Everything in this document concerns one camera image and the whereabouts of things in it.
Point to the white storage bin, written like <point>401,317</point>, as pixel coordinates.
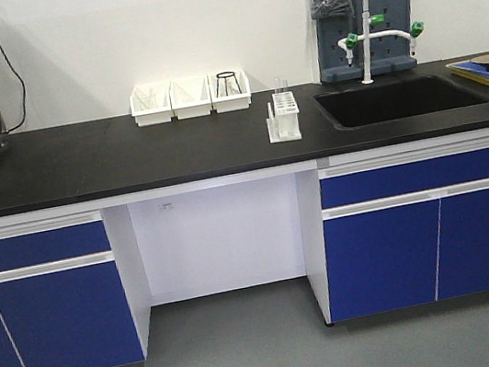
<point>190,97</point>
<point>151,103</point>
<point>233,102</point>

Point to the right blue cabinet unit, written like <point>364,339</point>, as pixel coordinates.
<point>406,234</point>

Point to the white test tube rack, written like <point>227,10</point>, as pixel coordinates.
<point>283,122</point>

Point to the middle white storage bin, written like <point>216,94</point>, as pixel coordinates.
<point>190,97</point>

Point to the grey pegboard drying rack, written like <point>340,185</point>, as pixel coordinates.
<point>388,54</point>

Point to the left white storage bin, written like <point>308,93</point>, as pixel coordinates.
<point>151,103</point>

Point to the black wire tripod stand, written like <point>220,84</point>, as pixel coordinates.
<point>227,84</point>

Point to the right white storage bin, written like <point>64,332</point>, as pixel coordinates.
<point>233,102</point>

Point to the white gooseneck lab faucet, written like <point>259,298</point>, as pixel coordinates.
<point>347,44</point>

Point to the black lab sink basin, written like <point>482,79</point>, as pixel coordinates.
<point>370,105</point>

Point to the clear glass test tube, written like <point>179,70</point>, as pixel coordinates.
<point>284,86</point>
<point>277,85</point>

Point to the blue cabinet unit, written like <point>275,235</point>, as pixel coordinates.
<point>62,303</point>
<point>406,234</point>

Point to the left blue cabinet unit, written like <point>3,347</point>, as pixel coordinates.
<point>62,303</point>

